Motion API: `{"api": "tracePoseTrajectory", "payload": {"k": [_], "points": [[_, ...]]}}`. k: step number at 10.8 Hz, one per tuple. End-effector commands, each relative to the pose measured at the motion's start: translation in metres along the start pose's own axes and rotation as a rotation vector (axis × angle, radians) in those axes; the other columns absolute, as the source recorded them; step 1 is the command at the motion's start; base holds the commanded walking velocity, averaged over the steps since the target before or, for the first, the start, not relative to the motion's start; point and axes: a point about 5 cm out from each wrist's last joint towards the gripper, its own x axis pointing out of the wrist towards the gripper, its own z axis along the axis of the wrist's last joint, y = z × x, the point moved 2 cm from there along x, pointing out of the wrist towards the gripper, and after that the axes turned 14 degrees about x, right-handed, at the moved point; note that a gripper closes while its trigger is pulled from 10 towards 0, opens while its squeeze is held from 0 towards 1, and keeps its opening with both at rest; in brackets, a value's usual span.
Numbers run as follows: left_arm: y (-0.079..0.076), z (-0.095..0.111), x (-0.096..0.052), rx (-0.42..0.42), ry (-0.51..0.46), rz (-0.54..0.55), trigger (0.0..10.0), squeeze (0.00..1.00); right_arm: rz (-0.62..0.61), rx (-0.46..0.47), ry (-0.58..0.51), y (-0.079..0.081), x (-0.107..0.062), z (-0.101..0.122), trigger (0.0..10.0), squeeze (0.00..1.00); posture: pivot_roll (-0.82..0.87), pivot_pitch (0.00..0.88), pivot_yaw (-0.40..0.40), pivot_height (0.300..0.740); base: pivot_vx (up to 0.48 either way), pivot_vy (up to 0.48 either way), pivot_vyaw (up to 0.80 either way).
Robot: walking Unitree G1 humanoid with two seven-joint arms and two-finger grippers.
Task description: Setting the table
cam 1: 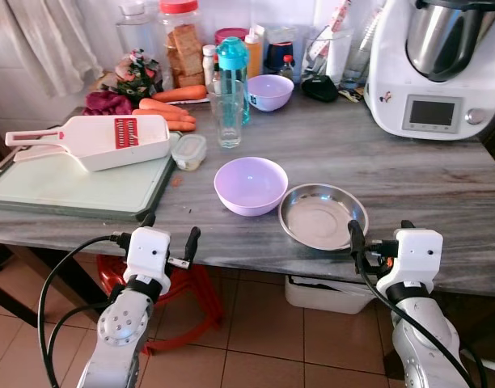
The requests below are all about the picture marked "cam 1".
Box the red lidded cracker jar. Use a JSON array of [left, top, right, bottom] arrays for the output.
[[159, 0, 205, 89]]

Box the clear drinking glass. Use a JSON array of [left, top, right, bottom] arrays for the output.
[[211, 79, 247, 149]]

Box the small purple bowl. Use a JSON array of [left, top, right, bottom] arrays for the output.
[[247, 74, 295, 112]]

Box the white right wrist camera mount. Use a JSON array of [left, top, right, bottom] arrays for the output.
[[393, 229, 444, 285]]

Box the teal water bottle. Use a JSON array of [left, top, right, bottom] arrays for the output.
[[216, 36, 252, 126]]

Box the white curtain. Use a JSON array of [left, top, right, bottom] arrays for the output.
[[0, 0, 104, 99]]

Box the white kitchen food processor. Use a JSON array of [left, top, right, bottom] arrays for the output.
[[366, 0, 495, 142]]

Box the red metal stool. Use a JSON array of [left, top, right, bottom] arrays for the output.
[[96, 255, 226, 355]]

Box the dark blue jar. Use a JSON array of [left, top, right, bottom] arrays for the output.
[[265, 28, 298, 74]]

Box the round metal plate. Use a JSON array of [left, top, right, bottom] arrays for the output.
[[278, 183, 369, 251]]

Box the white plastic box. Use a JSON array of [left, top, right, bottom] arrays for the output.
[[285, 275, 379, 315]]

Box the small clear lidded container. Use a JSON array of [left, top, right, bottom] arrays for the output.
[[171, 134, 208, 171]]

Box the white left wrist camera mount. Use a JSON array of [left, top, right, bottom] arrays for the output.
[[125, 227, 172, 284]]

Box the pale green cutting board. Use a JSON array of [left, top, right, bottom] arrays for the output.
[[0, 133, 180, 221]]

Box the pink lidded container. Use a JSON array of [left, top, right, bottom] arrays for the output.
[[214, 27, 250, 46]]

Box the orange bottle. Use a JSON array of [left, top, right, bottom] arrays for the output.
[[244, 27, 265, 78]]

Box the small red capped bottle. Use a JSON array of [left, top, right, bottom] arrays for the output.
[[280, 54, 296, 82]]

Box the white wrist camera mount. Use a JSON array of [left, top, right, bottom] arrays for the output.
[[393, 229, 444, 285], [125, 227, 172, 284]]

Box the bag of mixed vegetables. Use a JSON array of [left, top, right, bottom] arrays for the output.
[[108, 50, 164, 100]]

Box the white mandoline slicer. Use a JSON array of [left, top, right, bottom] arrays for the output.
[[5, 114, 171, 172]]

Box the clear plastic jar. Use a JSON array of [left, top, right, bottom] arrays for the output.
[[116, 0, 161, 57]]

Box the dark red cabbage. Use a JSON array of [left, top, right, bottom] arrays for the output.
[[83, 91, 136, 116]]

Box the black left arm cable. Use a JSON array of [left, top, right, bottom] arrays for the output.
[[36, 233, 132, 388]]

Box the large purple bowl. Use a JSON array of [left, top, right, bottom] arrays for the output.
[[214, 157, 289, 217]]

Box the black rounded object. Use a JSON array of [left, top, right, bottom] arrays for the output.
[[302, 74, 341, 103]]

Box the small white bottle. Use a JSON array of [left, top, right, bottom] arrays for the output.
[[201, 44, 218, 86]]

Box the clear glass utensil holder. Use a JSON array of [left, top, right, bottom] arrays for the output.
[[307, 8, 370, 83]]

